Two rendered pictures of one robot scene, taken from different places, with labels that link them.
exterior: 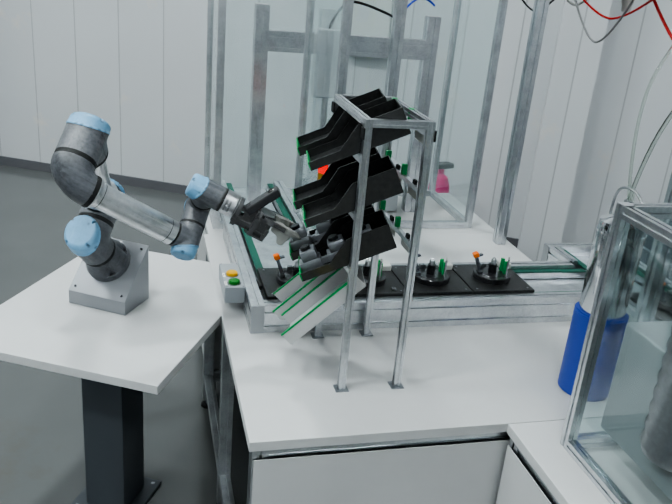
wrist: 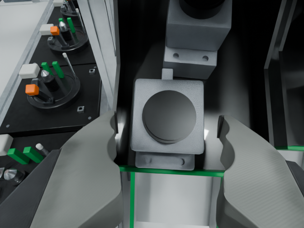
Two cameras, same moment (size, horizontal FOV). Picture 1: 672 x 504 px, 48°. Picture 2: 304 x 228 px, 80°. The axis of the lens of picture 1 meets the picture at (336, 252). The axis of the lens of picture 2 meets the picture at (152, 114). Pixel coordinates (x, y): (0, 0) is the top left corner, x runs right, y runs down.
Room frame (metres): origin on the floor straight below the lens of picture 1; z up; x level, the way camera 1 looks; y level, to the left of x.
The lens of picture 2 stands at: (2.13, 0.19, 1.35)
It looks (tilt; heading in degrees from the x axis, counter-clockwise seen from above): 53 degrees down; 280
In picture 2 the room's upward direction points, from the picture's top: 1 degrees counter-clockwise
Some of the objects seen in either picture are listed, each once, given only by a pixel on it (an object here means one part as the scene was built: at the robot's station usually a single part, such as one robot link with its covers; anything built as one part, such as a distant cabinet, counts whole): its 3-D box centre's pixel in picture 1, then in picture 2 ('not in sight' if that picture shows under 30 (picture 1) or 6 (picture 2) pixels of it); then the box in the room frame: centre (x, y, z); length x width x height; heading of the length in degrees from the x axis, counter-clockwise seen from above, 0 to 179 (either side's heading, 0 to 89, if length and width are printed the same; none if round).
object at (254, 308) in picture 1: (242, 265); not in sight; (2.61, 0.35, 0.91); 0.89 x 0.06 x 0.11; 16
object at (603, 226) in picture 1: (616, 251); not in sight; (2.03, -0.80, 1.32); 0.14 x 0.14 x 0.38
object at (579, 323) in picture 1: (592, 349); not in sight; (2.03, -0.80, 0.99); 0.16 x 0.16 x 0.27
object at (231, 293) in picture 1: (231, 282); not in sight; (2.41, 0.36, 0.93); 0.21 x 0.07 x 0.06; 16
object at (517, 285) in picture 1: (493, 266); (75, 2); (2.59, -0.59, 1.01); 0.24 x 0.24 x 0.13; 16
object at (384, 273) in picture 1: (367, 268); (50, 82); (2.46, -0.12, 1.01); 0.24 x 0.24 x 0.13; 16
